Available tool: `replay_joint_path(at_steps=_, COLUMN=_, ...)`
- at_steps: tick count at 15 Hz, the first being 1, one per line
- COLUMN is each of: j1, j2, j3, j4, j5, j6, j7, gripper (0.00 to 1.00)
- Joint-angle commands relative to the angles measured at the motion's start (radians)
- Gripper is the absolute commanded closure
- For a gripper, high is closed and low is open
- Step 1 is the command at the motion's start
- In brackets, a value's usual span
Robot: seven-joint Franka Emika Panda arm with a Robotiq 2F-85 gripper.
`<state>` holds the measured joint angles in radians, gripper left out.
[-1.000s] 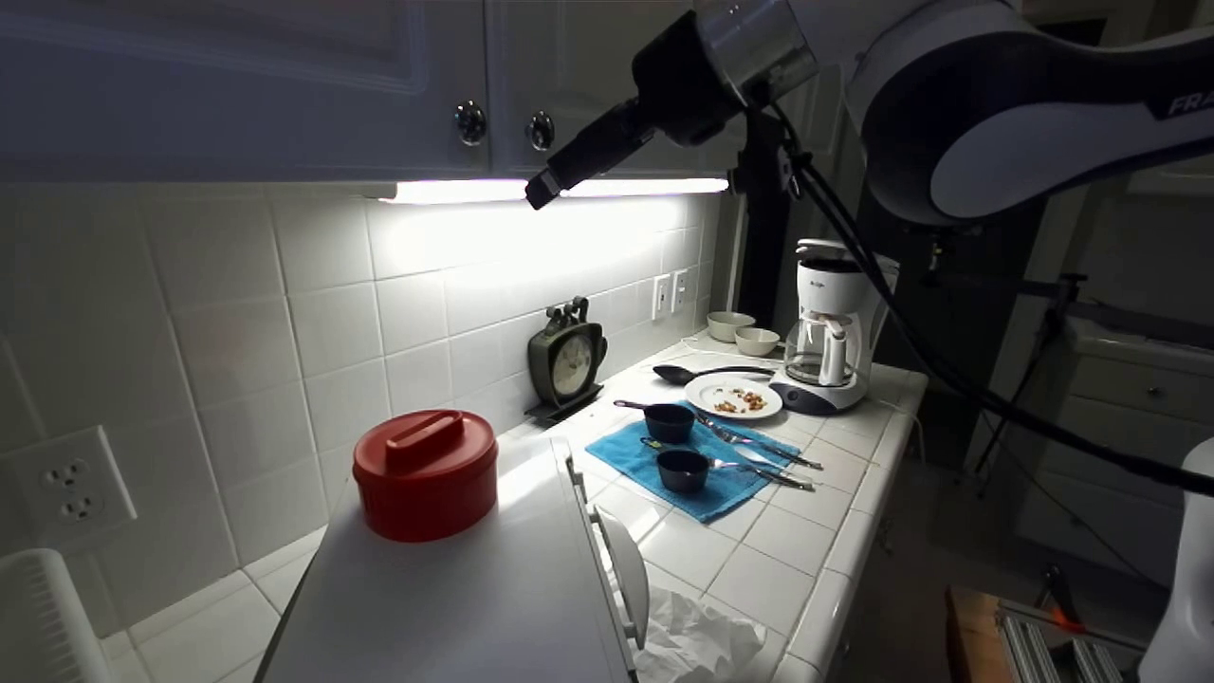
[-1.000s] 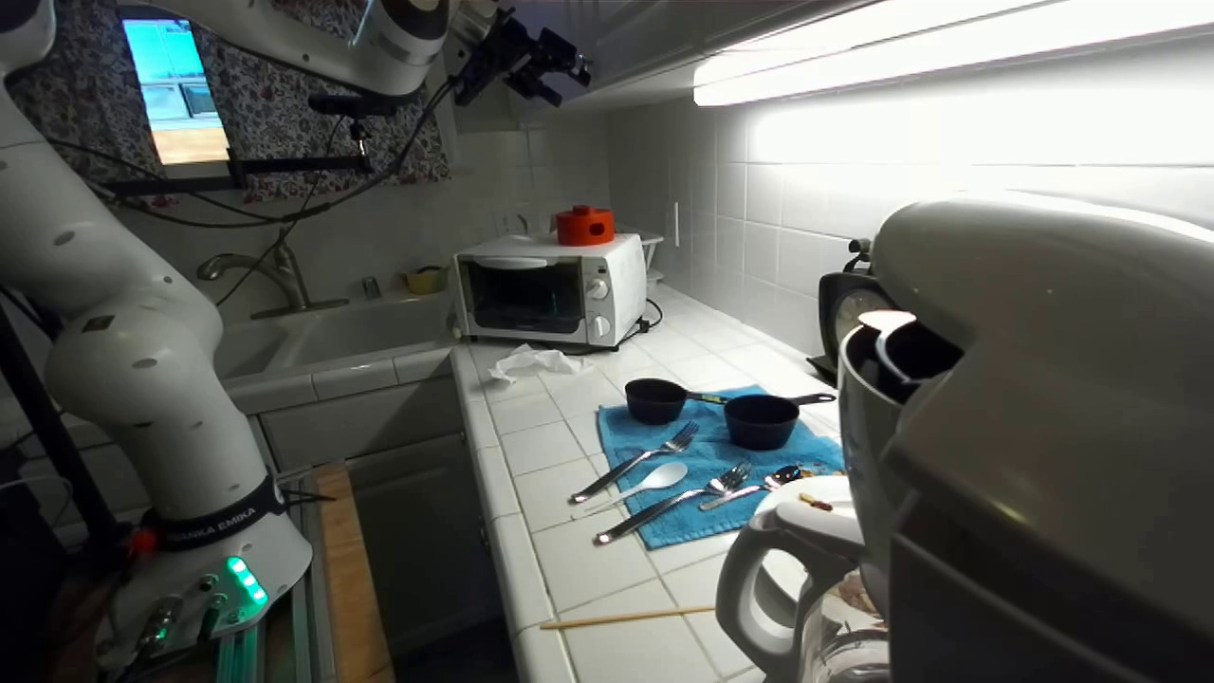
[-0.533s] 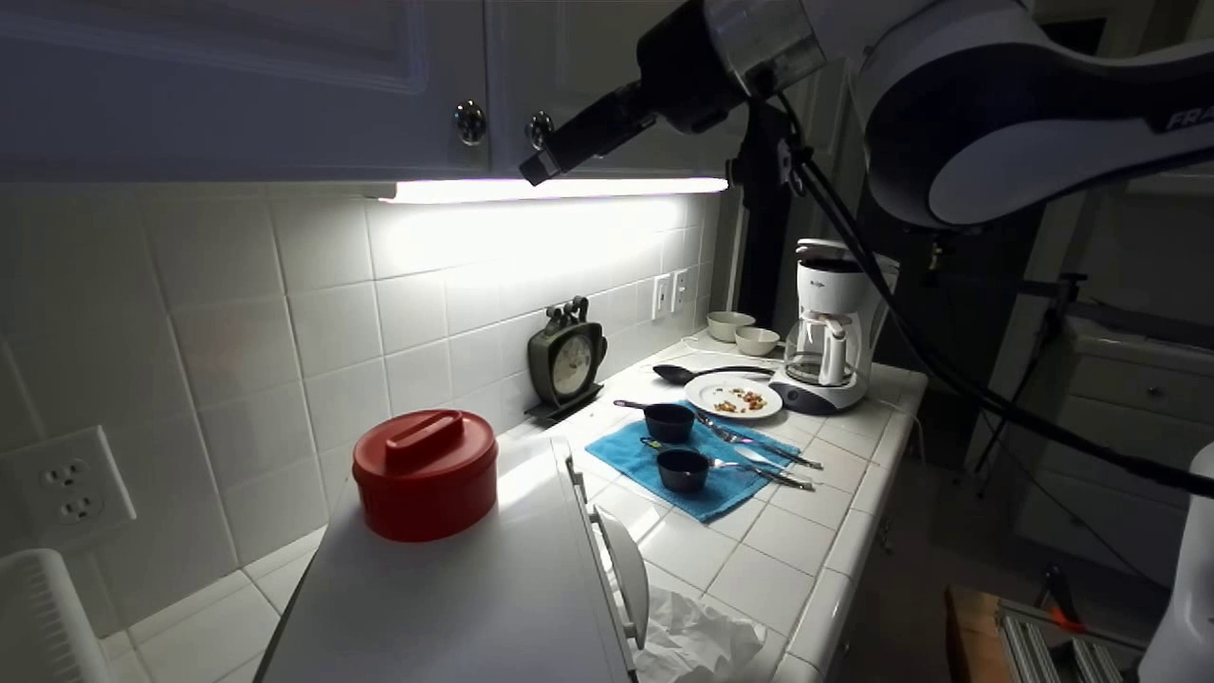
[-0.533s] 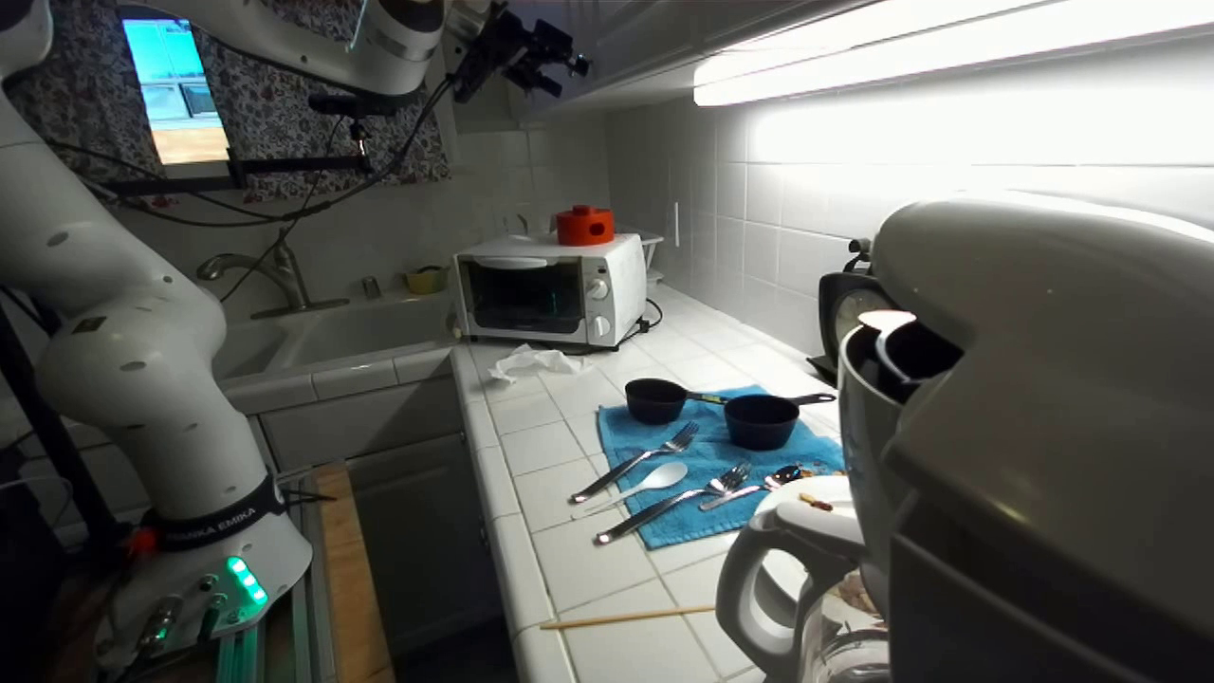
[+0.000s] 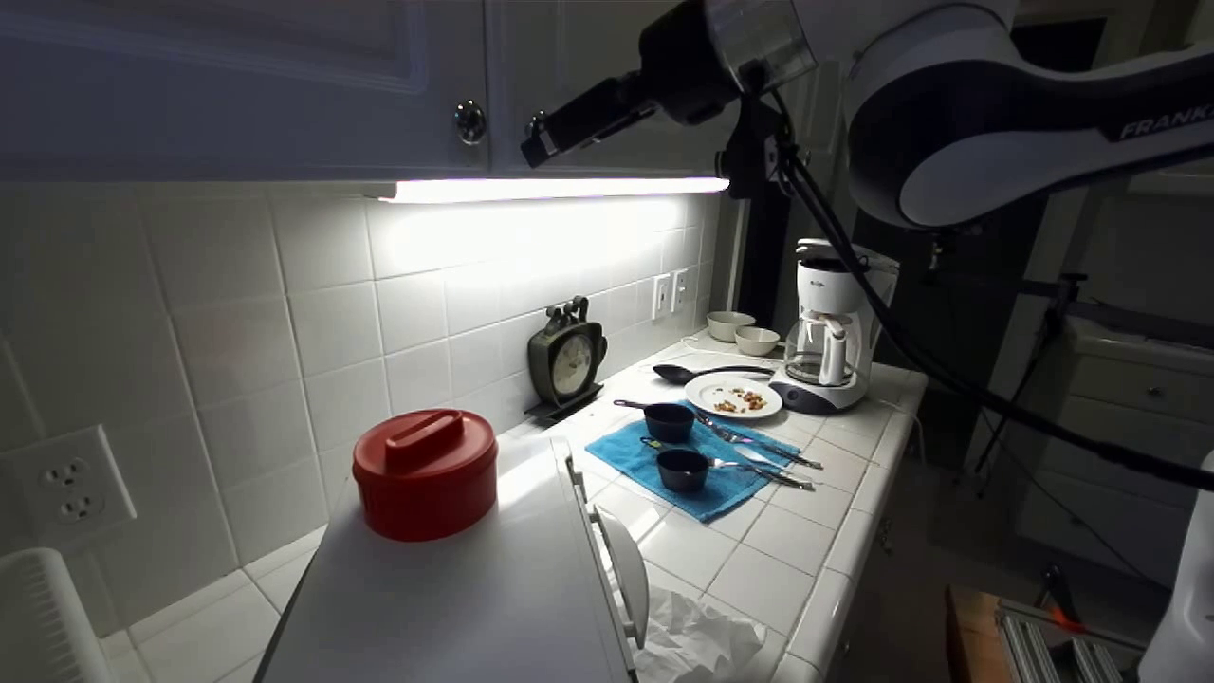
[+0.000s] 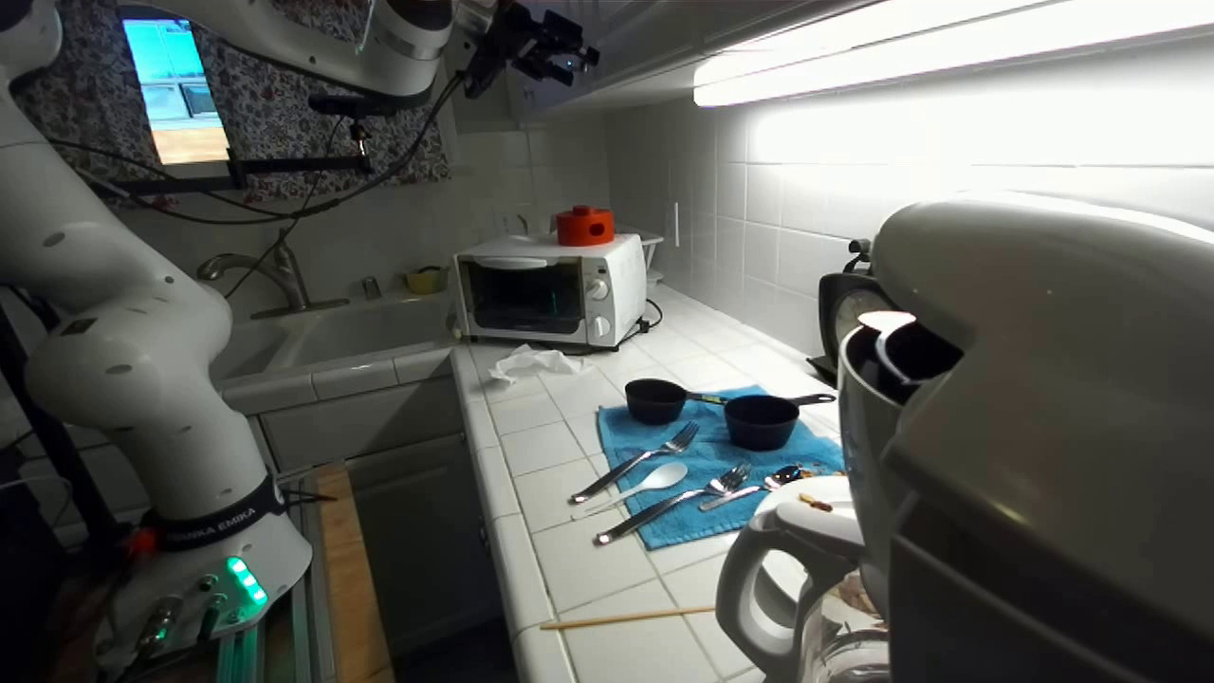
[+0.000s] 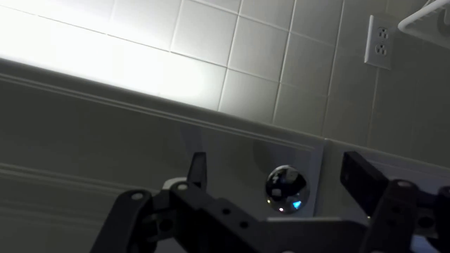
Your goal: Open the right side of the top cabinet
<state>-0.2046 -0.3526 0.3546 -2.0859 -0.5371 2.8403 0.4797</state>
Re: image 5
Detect black serving spoon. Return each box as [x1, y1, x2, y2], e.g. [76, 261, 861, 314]
[648, 359, 779, 390]

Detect blue cloth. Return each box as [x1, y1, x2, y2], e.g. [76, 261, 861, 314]
[579, 413, 798, 528]

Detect under-cabinet light strip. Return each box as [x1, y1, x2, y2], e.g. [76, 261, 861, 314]
[371, 175, 736, 207]

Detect white drawer cabinet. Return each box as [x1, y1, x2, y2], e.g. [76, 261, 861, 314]
[1009, 317, 1214, 588]

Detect white coffee maker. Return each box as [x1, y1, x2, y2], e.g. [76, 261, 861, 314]
[770, 235, 908, 417]

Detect small white bowl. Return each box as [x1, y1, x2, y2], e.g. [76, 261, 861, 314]
[700, 307, 758, 344]
[731, 322, 785, 359]

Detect white rack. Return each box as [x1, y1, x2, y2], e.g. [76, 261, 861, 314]
[0, 546, 115, 683]

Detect wooden board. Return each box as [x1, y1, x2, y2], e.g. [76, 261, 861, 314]
[944, 583, 1056, 683]

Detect white plate with crumbs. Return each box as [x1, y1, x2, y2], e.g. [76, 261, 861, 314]
[683, 375, 785, 426]

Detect crumpled white paper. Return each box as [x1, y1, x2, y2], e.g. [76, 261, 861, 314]
[631, 583, 770, 683]

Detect white cabinet door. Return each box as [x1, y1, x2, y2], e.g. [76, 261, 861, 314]
[0, 0, 492, 182]
[485, 0, 738, 177]

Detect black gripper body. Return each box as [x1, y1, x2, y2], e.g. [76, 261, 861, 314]
[632, 0, 748, 127]

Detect round metal cabinet knob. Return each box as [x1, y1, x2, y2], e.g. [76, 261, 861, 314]
[450, 94, 492, 153]

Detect black round-faced clock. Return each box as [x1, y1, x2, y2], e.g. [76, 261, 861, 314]
[523, 292, 612, 432]

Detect red lidded container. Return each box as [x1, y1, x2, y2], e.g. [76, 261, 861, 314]
[349, 406, 499, 546]

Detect white toaster oven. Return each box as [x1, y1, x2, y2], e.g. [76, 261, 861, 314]
[259, 432, 655, 683]

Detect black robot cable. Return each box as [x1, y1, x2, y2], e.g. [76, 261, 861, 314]
[756, 67, 1214, 495]

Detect grey metal rails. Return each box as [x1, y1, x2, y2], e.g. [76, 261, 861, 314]
[997, 593, 1148, 683]

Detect black measuring cup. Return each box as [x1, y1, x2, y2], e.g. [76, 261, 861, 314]
[648, 445, 715, 495]
[612, 393, 700, 449]

